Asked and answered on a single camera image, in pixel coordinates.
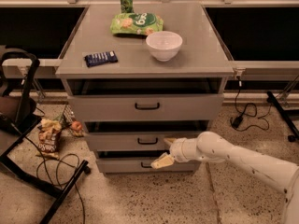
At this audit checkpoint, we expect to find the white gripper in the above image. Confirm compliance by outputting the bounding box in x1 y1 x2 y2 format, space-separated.
150 137 200 169

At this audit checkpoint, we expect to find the grey drawer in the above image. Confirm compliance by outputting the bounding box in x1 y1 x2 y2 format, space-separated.
68 94 224 121
85 132 199 151
96 157 200 174

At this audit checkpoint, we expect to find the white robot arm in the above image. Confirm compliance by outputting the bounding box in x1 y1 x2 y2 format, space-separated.
150 132 299 224

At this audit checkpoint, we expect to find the grey drawer cabinet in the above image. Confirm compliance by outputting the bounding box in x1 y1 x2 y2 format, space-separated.
56 2 233 160

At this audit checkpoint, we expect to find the grey bottom drawer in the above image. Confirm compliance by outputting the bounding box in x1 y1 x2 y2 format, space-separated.
96 157 200 174

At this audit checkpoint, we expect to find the grey top drawer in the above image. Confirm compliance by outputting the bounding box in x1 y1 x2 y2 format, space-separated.
68 94 224 121

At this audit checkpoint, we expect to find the red apple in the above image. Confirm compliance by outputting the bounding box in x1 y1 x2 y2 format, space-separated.
71 121 82 133

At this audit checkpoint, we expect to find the white bowl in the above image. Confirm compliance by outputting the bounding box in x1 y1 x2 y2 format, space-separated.
146 31 183 62

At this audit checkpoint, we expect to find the black stand leg right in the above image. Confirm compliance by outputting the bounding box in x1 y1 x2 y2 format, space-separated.
266 91 299 142

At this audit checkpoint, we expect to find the blue snack bar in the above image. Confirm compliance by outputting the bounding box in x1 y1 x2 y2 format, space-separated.
84 50 118 67

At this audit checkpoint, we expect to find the brown chip bag on floor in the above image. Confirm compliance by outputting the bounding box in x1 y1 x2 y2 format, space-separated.
37 119 62 160

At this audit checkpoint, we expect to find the green chip bag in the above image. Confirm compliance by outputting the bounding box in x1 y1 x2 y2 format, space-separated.
110 12 164 35

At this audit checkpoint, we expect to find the black power adapter cable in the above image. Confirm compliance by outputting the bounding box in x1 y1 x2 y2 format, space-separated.
229 76 271 133

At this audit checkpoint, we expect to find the wire basket on floor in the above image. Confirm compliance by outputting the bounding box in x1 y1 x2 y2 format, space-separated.
61 105 84 137

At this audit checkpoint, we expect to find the black floor cable left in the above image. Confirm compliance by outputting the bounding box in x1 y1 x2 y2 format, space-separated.
24 133 87 224

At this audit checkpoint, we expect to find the black stand frame left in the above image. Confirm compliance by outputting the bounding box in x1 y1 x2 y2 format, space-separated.
0 46 89 224

